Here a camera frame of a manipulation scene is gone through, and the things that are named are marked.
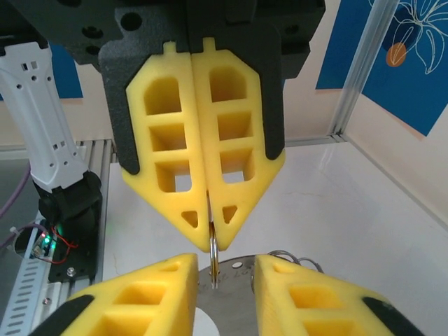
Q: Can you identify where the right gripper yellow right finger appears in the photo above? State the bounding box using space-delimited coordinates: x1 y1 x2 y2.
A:
251 254 426 336

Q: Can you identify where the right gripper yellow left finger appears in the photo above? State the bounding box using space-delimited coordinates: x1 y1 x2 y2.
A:
33 253 200 336

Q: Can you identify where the wire ring chain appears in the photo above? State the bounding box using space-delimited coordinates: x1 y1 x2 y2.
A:
266 248 325 274

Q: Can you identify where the metal split keyring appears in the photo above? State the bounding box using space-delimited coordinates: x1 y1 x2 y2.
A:
206 195 221 290

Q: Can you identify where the left circuit board with LEDs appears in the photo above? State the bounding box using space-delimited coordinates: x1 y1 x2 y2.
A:
30 229 59 262

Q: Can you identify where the blue poster with white flower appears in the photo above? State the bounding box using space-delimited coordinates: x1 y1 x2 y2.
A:
362 0 448 137

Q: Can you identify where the aluminium side rail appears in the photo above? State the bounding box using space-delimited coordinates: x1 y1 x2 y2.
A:
283 134 347 148

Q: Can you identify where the long aluminium base rail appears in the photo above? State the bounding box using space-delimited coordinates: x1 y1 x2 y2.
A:
41 138 118 336

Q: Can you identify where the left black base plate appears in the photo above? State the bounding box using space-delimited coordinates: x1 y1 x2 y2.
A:
48 223 102 284

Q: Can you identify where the left aluminium corner post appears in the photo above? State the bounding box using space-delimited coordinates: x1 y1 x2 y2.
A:
328 0 396 141

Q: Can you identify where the blue floral wall poster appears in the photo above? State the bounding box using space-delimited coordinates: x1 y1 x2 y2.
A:
316 0 376 90

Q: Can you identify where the slotted white cable duct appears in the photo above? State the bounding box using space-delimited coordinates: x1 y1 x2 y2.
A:
0 257 48 336

